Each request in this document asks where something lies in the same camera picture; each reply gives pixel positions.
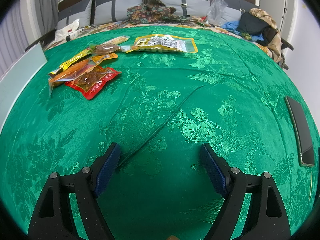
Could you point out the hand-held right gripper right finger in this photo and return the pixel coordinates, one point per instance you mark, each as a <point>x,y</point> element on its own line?
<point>215,172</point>

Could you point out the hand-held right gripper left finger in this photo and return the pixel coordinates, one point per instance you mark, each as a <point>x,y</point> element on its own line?
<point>107,170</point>

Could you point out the red dried tofu packet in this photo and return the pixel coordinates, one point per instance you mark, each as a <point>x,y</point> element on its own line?
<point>92,82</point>

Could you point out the orange sausage packet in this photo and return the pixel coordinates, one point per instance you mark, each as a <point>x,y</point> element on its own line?
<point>70,73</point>

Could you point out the white rectangular box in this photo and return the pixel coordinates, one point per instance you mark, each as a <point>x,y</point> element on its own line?
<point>25,65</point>

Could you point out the green floral blanket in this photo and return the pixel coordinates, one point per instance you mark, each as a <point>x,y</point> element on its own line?
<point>160,105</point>

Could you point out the black smartphone dark screen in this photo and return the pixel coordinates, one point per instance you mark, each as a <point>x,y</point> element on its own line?
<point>301,130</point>

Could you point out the thin yellow stick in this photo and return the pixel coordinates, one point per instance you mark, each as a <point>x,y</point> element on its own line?
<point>311,182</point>

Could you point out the long yellow snack packet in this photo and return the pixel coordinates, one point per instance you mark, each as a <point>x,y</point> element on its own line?
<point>71,61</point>

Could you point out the clear brown meat packet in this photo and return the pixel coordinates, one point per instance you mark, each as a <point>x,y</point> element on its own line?
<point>106,48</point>

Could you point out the cream snack stick packet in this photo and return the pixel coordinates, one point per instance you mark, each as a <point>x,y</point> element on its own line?
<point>118,40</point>

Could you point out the flat yellow windowed packet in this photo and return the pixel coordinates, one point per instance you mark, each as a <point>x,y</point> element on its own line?
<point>162,44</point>

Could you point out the colourful floral bed sheet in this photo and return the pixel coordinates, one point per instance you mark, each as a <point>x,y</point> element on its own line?
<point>112,25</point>

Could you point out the white plastic bag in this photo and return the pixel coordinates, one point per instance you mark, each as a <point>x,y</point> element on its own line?
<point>65,30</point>

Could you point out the dark furniture piece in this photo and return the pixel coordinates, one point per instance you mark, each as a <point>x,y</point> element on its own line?
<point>40,40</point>

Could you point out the dark chair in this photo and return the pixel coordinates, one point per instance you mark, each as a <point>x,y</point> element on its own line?
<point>287,45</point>

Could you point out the small colourful wrappers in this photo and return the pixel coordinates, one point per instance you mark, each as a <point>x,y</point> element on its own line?
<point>203,22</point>

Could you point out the black bag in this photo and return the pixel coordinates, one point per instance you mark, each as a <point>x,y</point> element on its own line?
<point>252,25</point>

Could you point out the white sheer curtain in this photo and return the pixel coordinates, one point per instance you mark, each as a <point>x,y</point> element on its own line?
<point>12,45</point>

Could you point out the clear plastic bag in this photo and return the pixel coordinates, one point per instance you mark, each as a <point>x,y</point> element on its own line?
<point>216,10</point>

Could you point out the dark patterned cloth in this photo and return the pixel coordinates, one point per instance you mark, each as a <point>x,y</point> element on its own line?
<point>150,12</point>

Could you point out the grey curtain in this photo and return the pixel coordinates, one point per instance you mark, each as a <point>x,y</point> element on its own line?
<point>47,5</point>

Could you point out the white door frame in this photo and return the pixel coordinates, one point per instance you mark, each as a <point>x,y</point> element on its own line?
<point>290,10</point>

